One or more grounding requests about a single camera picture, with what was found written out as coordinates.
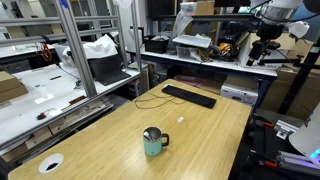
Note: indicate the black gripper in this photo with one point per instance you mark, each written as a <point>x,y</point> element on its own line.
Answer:
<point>268,31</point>

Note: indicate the dark grey marker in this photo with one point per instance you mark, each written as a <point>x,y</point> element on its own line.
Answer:
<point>148,136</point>

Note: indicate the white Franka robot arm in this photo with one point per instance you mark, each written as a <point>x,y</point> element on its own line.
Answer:
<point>278,9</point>

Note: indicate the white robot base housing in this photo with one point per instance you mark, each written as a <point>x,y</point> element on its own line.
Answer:
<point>308,136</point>

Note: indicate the black tripod stand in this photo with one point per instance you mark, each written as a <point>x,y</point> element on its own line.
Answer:
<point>298,75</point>

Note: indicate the white box with holes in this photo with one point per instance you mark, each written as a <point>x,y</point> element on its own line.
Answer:
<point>238,94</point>

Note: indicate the white long lab bench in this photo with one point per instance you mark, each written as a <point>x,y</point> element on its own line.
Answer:
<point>213,65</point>

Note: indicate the large brown cardboard carton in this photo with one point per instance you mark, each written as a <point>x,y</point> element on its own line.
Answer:
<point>300,93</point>

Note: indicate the white wrapped tray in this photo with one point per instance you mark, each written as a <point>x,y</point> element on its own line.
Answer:
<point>192,40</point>

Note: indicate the small cardboard box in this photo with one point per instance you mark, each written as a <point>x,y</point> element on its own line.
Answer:
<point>204,7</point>

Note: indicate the black computer keyboard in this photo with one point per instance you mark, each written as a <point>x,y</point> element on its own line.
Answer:
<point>189,96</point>

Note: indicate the clear plastic bag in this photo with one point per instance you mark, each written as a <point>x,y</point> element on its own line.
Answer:
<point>180,26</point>

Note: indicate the small red white sticker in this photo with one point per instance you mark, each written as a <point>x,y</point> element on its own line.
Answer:
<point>180,119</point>

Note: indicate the black plastic bin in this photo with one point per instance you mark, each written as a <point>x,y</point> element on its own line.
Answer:
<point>155,44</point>

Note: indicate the silver aluminium extrusion bar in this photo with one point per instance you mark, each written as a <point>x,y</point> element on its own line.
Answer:
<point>298,161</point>

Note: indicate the teal metal mug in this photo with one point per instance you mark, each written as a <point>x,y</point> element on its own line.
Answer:
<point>152,144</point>

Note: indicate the black open laptop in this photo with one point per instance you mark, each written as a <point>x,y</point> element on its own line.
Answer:
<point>107,70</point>

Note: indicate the white plastic cover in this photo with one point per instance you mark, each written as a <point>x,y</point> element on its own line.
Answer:
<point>96,48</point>

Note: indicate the small black red device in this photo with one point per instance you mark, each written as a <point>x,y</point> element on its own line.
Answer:
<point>41,116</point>

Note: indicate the white workbench shelf board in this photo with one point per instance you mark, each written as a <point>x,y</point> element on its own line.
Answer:
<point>30,106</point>

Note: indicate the white round table grommet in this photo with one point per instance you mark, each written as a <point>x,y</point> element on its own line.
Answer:
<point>51,163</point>

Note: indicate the brown cardboard box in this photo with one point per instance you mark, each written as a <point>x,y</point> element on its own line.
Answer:
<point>10,86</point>

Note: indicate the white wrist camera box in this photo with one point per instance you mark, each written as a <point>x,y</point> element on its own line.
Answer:
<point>298,29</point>

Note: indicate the aluminium extrusion shelf frame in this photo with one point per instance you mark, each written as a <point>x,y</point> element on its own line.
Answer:
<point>76,46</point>

